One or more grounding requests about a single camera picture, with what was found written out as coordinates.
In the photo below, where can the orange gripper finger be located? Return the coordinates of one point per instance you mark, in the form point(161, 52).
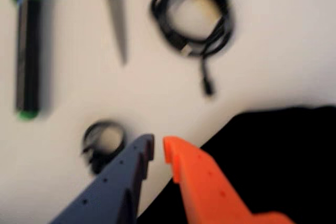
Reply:
point(207, 190)

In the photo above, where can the black fabric bag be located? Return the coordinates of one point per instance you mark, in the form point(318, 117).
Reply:
point(275, 161)

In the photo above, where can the black marker with green cap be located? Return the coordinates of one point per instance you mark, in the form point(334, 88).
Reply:
point(27, 56)

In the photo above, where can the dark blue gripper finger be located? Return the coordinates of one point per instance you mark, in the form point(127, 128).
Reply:
point(110, 190)

